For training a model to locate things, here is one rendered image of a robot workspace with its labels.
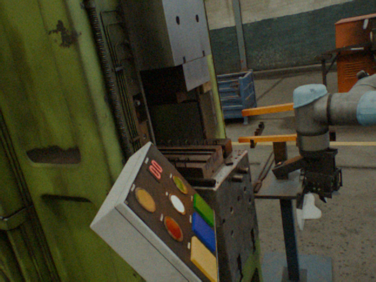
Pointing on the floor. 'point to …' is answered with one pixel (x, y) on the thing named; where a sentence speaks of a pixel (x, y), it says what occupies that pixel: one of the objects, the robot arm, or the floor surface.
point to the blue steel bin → (237, 94)
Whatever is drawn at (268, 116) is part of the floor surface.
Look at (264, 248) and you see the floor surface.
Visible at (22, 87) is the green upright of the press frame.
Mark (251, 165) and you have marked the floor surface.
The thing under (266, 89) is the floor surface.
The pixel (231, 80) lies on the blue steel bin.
